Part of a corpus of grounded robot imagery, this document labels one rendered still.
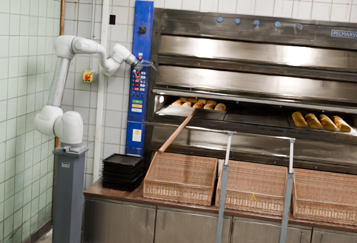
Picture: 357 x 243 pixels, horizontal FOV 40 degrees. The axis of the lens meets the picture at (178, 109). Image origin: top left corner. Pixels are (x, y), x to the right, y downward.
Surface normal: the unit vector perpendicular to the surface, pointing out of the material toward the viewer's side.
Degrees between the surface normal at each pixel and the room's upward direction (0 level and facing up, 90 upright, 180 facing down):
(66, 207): 90
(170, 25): 90
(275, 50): 70
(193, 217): 91
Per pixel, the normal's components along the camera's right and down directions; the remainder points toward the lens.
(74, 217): 0.59, 0.17
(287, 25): -0.17, 0.14
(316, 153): -0.12, -0.21
